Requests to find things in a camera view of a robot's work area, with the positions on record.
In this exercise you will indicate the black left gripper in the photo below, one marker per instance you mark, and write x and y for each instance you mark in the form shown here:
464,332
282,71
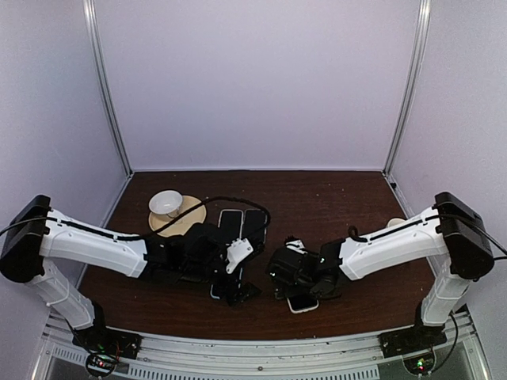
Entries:
241,295

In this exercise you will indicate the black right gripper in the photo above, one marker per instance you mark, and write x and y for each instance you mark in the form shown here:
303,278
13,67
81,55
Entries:
288,290

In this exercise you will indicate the cream case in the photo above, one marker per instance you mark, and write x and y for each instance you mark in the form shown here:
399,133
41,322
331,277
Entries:
303,310

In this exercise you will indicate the black-screen phone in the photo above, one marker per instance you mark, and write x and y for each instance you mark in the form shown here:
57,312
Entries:
229,219

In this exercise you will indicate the light blue phone case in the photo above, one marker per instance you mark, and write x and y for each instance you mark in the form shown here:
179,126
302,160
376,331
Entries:
225,286

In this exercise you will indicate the pink phone case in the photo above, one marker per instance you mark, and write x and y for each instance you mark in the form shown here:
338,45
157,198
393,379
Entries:
229,219

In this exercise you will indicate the dark phone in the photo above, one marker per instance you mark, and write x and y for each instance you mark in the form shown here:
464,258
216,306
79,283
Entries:
255,223

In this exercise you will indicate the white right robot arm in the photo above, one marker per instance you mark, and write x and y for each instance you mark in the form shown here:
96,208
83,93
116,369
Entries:
449,229

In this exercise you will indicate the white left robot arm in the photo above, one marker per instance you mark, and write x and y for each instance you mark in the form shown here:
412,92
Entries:
39,235

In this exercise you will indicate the beige ceramic plate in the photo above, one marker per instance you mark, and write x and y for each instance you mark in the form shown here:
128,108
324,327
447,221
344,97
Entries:
181,226

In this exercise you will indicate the white small bowl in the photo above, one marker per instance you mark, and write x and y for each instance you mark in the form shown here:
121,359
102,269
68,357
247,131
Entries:
166,203

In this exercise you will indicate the cream ribbed mug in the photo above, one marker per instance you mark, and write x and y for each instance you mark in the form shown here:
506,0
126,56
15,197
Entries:
395,221

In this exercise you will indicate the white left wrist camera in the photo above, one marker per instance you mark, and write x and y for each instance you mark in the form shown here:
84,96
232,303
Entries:
237,252

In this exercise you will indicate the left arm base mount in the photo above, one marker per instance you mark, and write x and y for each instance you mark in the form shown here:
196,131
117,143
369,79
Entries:
106,348

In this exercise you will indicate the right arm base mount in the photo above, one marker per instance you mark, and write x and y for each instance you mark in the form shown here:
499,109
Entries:
415,345

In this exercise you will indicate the aluminium front rail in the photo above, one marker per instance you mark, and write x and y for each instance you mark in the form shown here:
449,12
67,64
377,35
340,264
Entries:
344,357

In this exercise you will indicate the left aluminium frame post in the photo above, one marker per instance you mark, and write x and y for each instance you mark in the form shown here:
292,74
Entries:
103,83

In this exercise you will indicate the aluminium frame post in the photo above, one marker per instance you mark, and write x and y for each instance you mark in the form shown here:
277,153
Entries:
103,83
417,57

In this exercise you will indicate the right aluminium frame post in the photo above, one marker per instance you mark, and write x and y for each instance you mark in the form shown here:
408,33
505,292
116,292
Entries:
417,57

